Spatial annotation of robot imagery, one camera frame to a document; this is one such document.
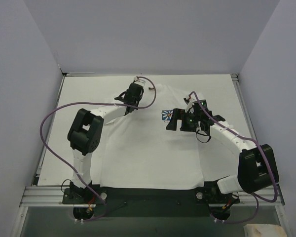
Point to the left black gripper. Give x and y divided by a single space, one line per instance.
128 97

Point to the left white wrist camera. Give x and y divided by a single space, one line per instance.
139 81

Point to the white t-shirt with flower print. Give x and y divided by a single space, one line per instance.
141 153

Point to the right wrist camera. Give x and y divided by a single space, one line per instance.
190 102

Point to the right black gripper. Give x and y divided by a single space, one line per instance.
180 119

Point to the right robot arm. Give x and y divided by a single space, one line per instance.
257 168

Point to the beige foam block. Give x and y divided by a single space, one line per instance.
264 230

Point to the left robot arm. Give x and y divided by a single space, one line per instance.
86 130

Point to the aluminium front rail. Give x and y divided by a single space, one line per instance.
42 196

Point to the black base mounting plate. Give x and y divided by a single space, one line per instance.
97 202

